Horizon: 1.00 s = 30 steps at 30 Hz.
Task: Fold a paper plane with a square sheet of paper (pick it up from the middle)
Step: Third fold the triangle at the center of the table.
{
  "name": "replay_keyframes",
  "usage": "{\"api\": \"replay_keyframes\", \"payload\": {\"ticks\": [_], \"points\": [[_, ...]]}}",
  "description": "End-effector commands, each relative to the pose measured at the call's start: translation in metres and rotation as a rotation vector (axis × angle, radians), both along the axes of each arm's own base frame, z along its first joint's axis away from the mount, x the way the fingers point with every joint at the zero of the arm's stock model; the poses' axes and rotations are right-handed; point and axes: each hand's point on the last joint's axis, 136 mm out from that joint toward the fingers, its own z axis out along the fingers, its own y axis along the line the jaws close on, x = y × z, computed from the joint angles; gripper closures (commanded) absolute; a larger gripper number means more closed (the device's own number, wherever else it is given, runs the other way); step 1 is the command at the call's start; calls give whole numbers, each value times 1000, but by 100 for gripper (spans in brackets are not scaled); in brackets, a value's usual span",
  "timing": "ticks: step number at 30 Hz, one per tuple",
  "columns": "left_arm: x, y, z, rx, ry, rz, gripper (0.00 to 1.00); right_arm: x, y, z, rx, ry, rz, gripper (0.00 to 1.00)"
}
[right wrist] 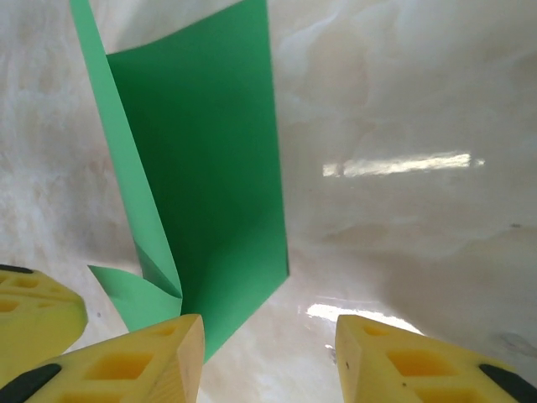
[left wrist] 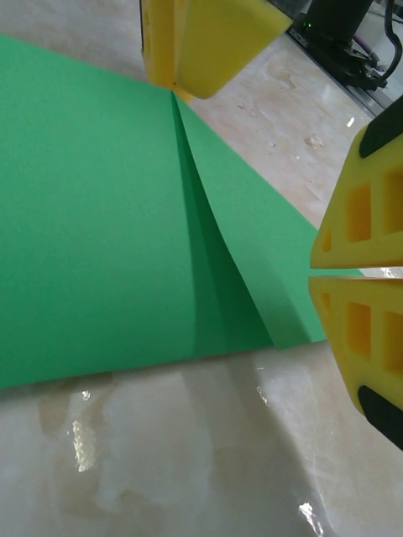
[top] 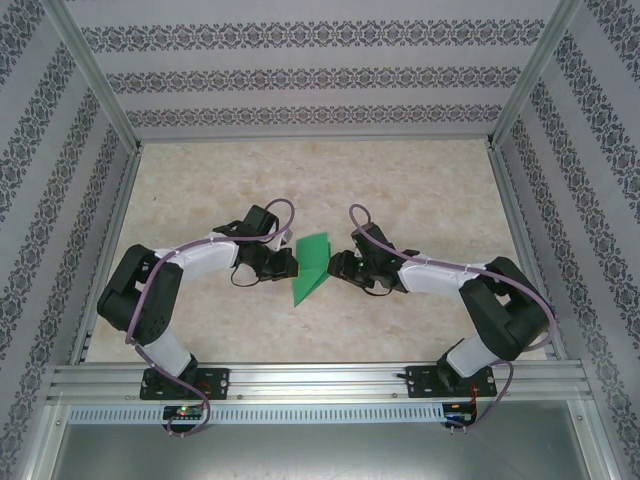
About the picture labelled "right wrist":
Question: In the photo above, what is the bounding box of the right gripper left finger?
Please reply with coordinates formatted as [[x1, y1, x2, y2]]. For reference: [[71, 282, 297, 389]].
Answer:
[[0, 313, 206, 403]]

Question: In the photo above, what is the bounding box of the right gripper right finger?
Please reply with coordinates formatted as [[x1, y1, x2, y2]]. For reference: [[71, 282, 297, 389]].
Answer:
[[336, 314, 537, 403]]

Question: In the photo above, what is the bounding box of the green paper sheet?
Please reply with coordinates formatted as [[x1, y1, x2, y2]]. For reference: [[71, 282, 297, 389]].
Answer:
[[69, 0, 291, 364]]

